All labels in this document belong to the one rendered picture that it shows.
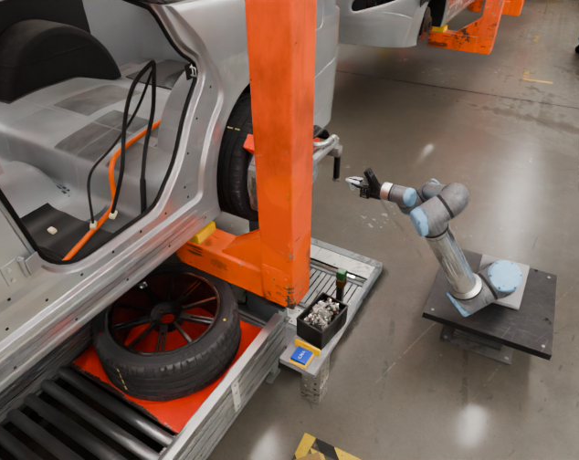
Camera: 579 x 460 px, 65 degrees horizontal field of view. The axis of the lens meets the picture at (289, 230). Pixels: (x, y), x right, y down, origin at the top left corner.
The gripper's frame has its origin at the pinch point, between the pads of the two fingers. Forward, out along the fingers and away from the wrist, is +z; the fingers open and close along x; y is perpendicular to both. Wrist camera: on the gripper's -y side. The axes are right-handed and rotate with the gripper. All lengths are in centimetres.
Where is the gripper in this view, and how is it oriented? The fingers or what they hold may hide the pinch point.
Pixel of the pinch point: (347, 178)
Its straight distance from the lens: 247.9
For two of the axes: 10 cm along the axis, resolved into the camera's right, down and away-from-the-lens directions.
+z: -8.4, -2.7, 4.7
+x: 5.3, -5.8, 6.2
